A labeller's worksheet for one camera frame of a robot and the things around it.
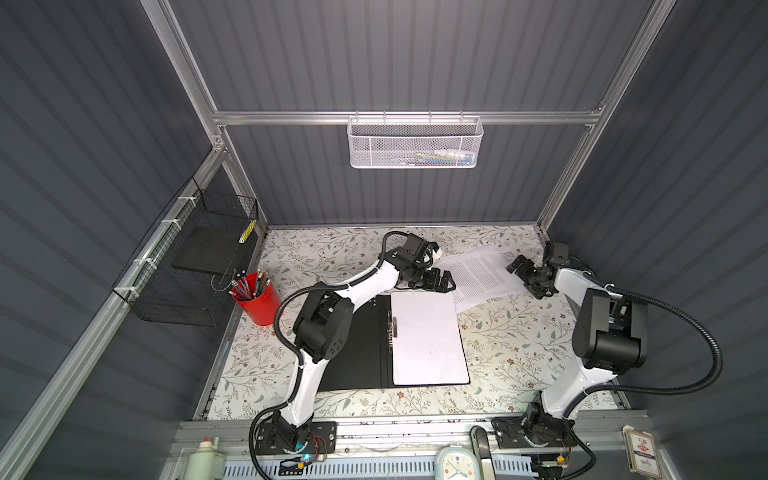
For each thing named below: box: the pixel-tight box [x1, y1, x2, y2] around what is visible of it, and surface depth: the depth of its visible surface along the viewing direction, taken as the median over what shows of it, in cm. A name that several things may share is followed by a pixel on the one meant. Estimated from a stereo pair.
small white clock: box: [434, 445, 481, 480], surface depth 69 cm
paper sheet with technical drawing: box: [474, 243, 543, 268], surface depth 115 cm
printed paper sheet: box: [438, 246, 523, 314], surface depth 107 cm
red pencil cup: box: [229, 268, 281, 326], surface depth 88 cm
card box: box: [622, 425, 662, 479], surface depth 72 cm
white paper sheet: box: [391, 291, 470, 386], surface depth 90 cm
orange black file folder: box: [319, 294, 471, 392], surface depth 88 cm
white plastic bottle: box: [184, 436, 225, 480], surface depth 66 cm
